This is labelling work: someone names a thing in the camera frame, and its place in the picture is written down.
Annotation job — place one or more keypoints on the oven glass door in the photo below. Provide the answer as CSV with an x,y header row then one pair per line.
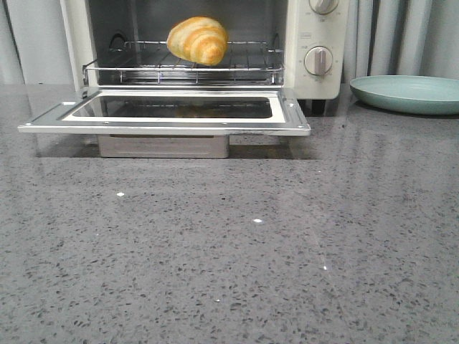
x,y
171,121

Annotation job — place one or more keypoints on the metal wire oven rack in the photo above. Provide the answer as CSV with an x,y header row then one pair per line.
x,y
245,63

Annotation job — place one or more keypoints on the white Toshiba toaster oven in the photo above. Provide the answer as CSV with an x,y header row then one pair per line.
x,y
93,27

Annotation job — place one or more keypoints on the upper oven temperature knob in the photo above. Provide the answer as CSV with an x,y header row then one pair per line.
x,y
323,7

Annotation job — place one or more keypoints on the lower oven timer knob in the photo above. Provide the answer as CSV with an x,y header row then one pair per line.
x,y
318,61

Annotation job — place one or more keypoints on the golden croissant bread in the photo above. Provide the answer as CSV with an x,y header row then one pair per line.
x,y
199,39

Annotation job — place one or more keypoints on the teal green plate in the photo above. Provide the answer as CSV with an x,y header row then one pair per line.
x,y
419,95

